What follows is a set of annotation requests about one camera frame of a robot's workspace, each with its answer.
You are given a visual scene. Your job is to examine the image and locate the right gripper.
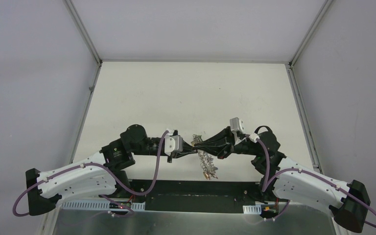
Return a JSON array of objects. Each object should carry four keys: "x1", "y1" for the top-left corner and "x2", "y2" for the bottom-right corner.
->
[{"x1": 193, "y1": 126, "x2": 259, "y2": 160}]

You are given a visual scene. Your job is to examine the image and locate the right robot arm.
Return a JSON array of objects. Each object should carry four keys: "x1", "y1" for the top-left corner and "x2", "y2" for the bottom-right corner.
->
[{"x1": 192, "y1": 126, "x2": 371, "y2": 233}]

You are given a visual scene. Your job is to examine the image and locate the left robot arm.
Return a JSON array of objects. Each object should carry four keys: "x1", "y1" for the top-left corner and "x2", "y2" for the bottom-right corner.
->
[{"x1": 23, "y1": 124, "x2": 196, "y2": 216}]

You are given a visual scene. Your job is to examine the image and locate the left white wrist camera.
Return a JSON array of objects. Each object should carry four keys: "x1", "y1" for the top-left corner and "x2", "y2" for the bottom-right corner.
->
[{"x1": 164, "y1": 129, "x2": 183, "y2": 156}]

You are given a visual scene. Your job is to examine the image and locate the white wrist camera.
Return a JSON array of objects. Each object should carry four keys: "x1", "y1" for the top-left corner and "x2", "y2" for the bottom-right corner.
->
[
  {"x1": 230, "y1": 117, "x2": 246, "y2": 145},
  {"x1": 164, "y1": 129, "x2": 183, "y2": 156}
]

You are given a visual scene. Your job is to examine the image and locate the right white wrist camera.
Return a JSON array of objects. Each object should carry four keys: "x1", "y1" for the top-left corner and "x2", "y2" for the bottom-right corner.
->
[{"x1": 230, "y1": 117, "x2": 246, "y2": 145}]

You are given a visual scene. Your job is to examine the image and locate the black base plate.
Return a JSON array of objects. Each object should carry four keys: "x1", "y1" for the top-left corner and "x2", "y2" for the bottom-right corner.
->
[{"x1": 98, "y1": 179, "x2": 290, "y2": 214}]

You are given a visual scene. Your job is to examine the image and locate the aluminium frame rail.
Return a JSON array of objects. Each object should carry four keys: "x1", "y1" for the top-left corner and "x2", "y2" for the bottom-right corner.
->
[{"x1": 49, "y1": 177, "x2": 342, "y2": 206}]

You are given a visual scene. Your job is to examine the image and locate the right white cable duct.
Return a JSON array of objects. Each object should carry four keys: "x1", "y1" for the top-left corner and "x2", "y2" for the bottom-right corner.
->
[{"x1": 242, "y1": 204, "x2": 262, "y2": 215}]

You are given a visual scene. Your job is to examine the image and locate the white cable duct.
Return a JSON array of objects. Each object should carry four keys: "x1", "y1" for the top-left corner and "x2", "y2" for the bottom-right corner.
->
[
  {"x1": 242, "y1": 204, "x2": 262, "y2": 215},
  {"x1": 61, "y1": 199, "x2": 145, "y2": 212}
]

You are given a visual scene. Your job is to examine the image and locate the left white cable duct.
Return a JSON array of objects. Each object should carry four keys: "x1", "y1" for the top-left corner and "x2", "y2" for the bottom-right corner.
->
[{"x1": 61, "y1": 199, "x2": 145, "y2": 212}]

